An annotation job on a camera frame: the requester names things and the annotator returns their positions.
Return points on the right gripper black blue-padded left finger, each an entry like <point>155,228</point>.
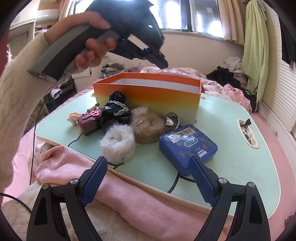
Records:
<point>47,222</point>

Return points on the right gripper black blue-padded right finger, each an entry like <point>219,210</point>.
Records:
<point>250,221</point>

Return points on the black lace-trimmed fabric pouch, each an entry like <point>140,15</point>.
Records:
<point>115,111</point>

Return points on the brown fluffy scrunchie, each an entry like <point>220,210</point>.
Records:
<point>147,126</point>

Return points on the shiny metal bowl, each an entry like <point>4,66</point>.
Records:
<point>171,120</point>

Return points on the dark red small box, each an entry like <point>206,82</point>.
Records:
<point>90,122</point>

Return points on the blue tin box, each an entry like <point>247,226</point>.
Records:
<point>181,144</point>

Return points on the white fluffy scrunchie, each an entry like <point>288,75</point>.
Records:
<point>118,144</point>

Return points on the cream knit sweater forearm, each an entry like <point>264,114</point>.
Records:
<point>20,94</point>

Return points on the mint green cartoon lap table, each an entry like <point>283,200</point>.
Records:
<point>150,170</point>

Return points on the orange gradient cardboard box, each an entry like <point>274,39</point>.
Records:
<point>161,93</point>

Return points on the beige window curtain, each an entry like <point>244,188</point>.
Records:
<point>232,16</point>

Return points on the black clip in table slot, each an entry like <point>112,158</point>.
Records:
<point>245,122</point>

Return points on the black clothes pile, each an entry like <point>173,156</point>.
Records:
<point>224,76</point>

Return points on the white clothes pile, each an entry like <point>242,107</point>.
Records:
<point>233,64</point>

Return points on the small pink figurine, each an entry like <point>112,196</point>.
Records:
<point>73,117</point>

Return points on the light green curtain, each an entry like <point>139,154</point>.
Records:
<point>255,62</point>

